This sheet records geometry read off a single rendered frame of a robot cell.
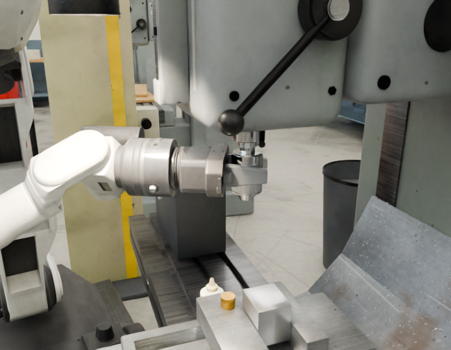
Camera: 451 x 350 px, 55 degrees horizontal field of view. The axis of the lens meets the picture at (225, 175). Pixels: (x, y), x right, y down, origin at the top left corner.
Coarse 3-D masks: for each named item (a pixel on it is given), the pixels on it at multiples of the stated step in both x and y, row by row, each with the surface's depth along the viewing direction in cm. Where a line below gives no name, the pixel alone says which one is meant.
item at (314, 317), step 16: (304, 304) 73; (320, 304) 73; (304, 320) 63; (320, 320) 69; (336, 320) 69; (128, 336) 65; (144, 336) 65; (160, 336) 65; (176, 336) 65; (192, 336) 65; (304, 336) 59; (320, 336) 59; (336, 336) 65; (352, 336) 65
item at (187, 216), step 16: (224, 192) 99; (160, 208) 113; (176, 208) 96; (192, 208) 97; (208, 208) 99; (224, 208) 100; (160, 224) 115; (176, 224) 98; (192, 224) 99; (208, 224) 100; (224, 224) 102; (176, 240) 99; (192, 240) 100; (208, 240) 102; (224, 240) 103; (176, 256) 101; (192, 256) 101
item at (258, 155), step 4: (232, 152) 64; (236, 152) 63; (240, 152) 63; (256, 152) 63; (260, 152) 63; (232, 156) 63; (236, 156) 62; (240, 156) 62; (244, 156) 62; (248, 156) 62; (252, 156) 62; (256, 156) 62; (260, 156) 63; (236, 160) 63; (240, 160) 62; (244, 160) 62; (248, 160) 62; (252, 160) 62; (256, 160) 62; (260, 160) 63
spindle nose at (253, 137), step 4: (244, 132) 61; (248, 132) 61; (252, 132) 61; (256, 132) 61; (232, 136) 62; (236, 136) 61; (240, 136) 61; (244, 136) 61; (248, 136) 61; (252, 136) 61; (256, 136) 61; (236, 140) 62; (240, 140) 61; (244, 140) 61; (248, 140) 61; (252, 140) 61; (256, 140) 61
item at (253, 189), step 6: (234, 162) 63; (240, 162) 62; (246, 162) 62; (252, 162) 62; (258, 162) 63; (234, 186) 64; (240, 186) 63; (246, 186) 63; (252, 186) 63; (258, 186) 64; (234, 192) 64; (240, 192) 64; (246, 192) 64; (252, 192) 64; (258, 192) 64
